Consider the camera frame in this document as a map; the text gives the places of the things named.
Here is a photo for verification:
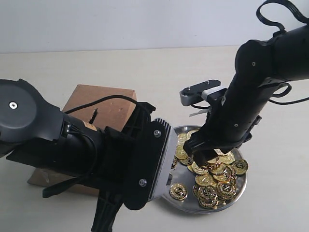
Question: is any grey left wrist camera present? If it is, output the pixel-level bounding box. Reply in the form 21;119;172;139
148;118;178;202

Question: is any cardboard box with slot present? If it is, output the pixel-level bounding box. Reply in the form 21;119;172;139
28;85;137;187

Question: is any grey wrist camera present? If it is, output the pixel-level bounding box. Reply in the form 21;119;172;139
148;118;178;202
180;80;227;106

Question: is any gold coin right edge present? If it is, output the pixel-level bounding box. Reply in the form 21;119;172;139
231;159;248;175

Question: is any round steel plate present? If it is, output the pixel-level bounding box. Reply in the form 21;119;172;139
163;125;247;214

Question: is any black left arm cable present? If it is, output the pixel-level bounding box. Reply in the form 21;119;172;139
64;95;140;114

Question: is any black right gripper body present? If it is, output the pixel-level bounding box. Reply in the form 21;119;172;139
183;127;252;157

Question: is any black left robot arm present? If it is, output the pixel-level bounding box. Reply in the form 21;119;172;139
0;79;176;232

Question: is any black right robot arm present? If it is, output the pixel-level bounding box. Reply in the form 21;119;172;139
180;26;309;166

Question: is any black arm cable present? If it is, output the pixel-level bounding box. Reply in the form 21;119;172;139
256;0;309;105
64;95;140;114

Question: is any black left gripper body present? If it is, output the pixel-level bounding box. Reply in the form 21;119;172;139
43;102;166;232

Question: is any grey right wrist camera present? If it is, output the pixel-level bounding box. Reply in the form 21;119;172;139
180;80;227;106

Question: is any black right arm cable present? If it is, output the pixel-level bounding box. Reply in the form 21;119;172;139
256;0;309;105

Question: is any gold coin lone bottom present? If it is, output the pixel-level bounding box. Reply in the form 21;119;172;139
169;183;188;201

